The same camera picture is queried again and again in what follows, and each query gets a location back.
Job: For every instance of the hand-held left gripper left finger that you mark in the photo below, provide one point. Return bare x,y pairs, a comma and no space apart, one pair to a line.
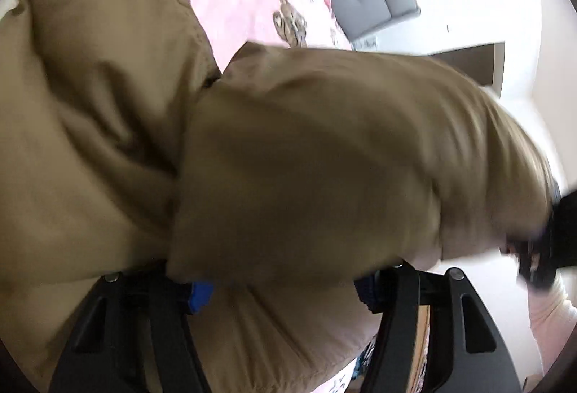
200,298

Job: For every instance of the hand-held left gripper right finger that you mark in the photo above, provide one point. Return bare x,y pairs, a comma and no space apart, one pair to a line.
367,296

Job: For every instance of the khaki puffer jacket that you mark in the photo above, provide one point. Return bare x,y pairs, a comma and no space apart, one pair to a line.
270,149

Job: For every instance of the person's right forearm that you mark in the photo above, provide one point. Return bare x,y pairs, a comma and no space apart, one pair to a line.
552,321

